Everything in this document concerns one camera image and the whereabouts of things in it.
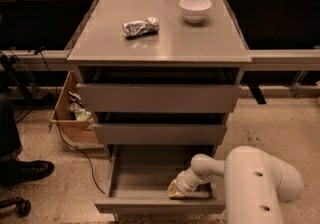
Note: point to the trash in box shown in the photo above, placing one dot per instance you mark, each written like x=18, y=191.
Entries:
x=77, y=107

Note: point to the grey middle drawer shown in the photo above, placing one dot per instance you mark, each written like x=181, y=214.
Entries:
x=159, y=134

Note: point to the grey top drawer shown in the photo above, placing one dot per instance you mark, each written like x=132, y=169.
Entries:
x=147, y=98

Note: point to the grey drawer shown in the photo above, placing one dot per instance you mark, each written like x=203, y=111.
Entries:
x=147, y=98
x=139, y=176
x=159, y=134

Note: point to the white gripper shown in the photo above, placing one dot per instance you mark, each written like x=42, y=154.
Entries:
x=183, y=184

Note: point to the black shoe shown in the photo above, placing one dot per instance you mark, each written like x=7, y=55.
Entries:
x=15, y=172

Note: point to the crumpled foil chip bag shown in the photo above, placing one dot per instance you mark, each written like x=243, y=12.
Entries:
x=140, y=27

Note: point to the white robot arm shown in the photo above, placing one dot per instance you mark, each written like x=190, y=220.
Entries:
x=255, y=184

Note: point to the white bowl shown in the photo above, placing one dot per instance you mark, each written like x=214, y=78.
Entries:
x=194, y=11

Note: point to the cardboard box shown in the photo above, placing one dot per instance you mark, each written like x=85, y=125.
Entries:
x=78, y=132

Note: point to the grey bottom drawer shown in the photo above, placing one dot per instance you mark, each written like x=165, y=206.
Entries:
x=139, y=176

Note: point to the dark trouser leg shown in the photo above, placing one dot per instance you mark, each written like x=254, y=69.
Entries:
x=10, y=144

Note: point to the grey drawer cabinet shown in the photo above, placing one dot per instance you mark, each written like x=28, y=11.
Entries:
x=211, y=52

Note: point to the black chair caster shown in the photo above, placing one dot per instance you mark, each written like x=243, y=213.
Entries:
x=22, y=206

